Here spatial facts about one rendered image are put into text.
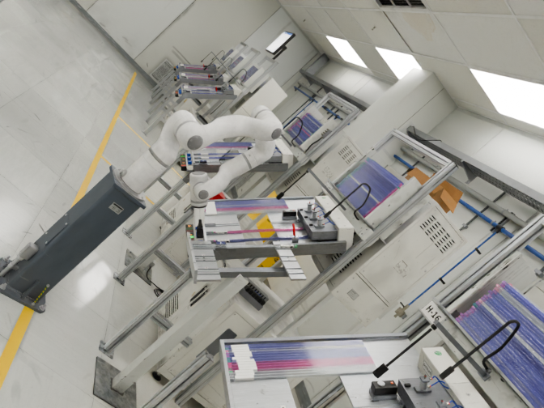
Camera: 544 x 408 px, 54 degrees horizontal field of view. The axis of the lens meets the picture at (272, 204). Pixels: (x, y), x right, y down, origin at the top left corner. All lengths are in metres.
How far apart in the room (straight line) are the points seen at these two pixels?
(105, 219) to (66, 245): 0.21
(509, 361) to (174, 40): 10.04
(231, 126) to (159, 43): 8.83
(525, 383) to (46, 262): 1.94
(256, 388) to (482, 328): 0.76
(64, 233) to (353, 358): 1.34
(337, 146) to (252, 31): 7.38
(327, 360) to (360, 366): 0.11
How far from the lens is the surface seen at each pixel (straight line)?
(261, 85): 7.37
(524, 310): 1.91
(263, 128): 2.46
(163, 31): 11.20
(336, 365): 1.92
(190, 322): 2.51
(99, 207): 2.45
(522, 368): 1.79
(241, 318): 2.85
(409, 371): 1.99
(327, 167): 4.17
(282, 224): 2.95
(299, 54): 11.53
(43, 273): 2.63
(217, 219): 3.01
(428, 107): 6.28
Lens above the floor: 1.38
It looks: 6 degrees down
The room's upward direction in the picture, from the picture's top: 48 degrees clockwise
